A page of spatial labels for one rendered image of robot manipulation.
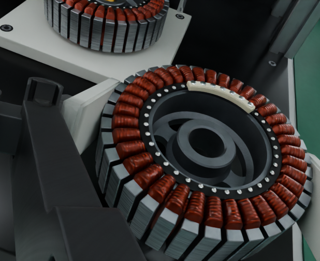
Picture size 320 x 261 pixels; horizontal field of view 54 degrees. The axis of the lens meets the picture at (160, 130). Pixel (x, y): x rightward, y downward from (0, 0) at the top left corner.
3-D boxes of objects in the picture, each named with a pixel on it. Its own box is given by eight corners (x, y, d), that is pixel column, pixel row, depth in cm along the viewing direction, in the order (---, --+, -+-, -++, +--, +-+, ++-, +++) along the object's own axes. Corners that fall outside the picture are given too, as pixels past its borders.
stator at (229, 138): (280, 304, 15) (331, 280, 12) (55, 217, 15) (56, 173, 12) (280, 137, 22) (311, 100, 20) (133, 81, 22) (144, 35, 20)
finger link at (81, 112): (61, 175, 12) (44, 169, 12) (107, 127, 19) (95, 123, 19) (82, 105, 11) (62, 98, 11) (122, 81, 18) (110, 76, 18)
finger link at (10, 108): (28, 171, 10) (-57, 139, 10) (78, 129, 15) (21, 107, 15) (38, 130, 10) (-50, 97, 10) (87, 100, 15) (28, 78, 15)
